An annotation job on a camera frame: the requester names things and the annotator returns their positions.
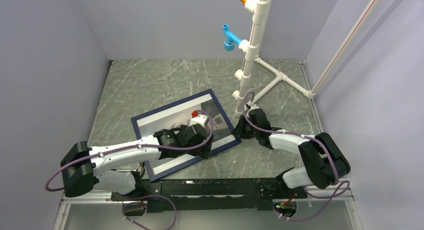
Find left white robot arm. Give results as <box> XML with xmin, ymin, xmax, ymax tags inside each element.
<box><xmin>60</xmin><ymin>111</ymin><xmax>215</xmax><ymax>200</ymax></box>

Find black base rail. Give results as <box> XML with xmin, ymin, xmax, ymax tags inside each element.
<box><xmin>110</xmin><ymin>177</ymin><xmax>308</xmax><ymax>213</ymax></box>

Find brown wooden picture frame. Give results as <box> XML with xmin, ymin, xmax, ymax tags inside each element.
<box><xmin>130</xmin><ymin>88</ymin><xmax>243</xmax><ymax>183</ymax></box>

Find blue pipe fitting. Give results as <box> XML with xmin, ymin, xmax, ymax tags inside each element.
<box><xmin>222</xmin><ymin>24</ymin><xmax>246</xmax><ymax>53</ymax></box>

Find white pvc pipe stand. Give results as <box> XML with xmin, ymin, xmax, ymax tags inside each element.
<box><xmin>232</xmin><ymin>0</ymin><xmax>378</xmax><ymax>118</ymax></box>

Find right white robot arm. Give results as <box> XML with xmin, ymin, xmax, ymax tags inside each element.
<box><xmin>232</xmin><ymin>108</ymin><xmax>351</xmax><ymax>198</ymax></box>

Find small claw hammer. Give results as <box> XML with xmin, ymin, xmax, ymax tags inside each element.
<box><xmin>137</xmin><ymin>161</ymin><xmax>146</xmax><ymax>179</ymax></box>

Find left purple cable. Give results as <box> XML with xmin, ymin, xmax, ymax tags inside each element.
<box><xmin>44</xmin><ymin>109</ymin><xmax>216</xmax><ymax>230</ymax></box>

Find glossy photo white borders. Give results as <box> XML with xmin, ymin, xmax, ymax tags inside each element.
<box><xmin>136</xmin><ymin>93</ymin><xmax>237</xmax><ymax>176</ymax></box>

